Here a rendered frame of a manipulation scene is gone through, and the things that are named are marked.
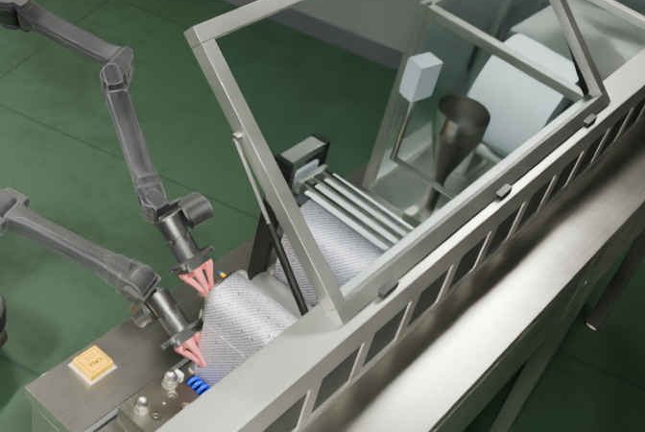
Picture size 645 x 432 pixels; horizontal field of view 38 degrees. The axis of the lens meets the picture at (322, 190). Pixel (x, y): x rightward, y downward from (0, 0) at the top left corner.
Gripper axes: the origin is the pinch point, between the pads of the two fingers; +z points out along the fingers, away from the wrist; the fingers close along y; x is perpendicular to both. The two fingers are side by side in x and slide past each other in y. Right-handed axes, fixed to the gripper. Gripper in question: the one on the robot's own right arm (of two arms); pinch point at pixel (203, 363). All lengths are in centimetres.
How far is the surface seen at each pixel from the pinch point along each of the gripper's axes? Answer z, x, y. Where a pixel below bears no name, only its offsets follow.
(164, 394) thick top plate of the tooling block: 0.6, -5.5, 9.8
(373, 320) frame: 8, 67, 6
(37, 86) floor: -147, -201, -127
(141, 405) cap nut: -0.6, -2.4, 17.5
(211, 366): 1.6, 2.6, 0.2
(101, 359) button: -14.6, -25.5, 8.4
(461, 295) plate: 19, 50, -32
